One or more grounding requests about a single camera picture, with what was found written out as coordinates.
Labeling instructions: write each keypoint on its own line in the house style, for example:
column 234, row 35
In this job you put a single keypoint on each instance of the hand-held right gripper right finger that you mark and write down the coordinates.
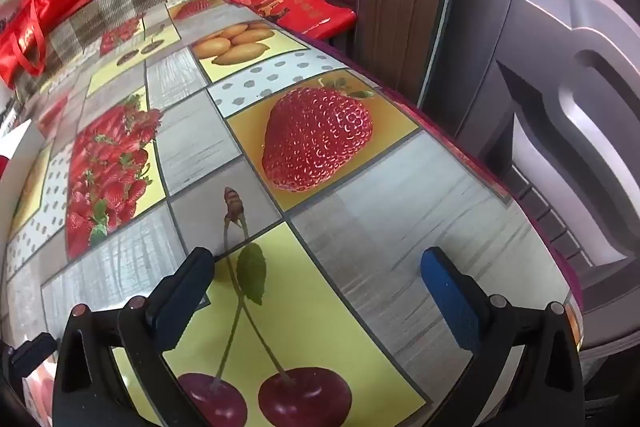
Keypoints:
column 450, row 302

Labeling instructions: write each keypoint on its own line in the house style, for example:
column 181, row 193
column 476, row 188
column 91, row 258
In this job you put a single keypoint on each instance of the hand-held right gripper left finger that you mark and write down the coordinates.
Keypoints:
column 185, row 302

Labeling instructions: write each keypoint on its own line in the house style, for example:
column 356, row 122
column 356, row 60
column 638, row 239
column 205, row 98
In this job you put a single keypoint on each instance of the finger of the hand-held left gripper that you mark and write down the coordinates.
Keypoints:
column 32, row 352

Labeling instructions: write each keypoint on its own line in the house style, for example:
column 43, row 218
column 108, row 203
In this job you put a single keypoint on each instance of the fruit print tablecloth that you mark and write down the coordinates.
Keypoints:
column 350, row 217

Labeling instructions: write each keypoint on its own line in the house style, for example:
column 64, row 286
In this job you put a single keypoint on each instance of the red printed bag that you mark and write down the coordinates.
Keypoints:
column 300, row 7

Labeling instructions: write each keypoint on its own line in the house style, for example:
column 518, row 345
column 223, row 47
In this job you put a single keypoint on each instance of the red tote bag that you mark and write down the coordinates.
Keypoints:
column 55, row 2

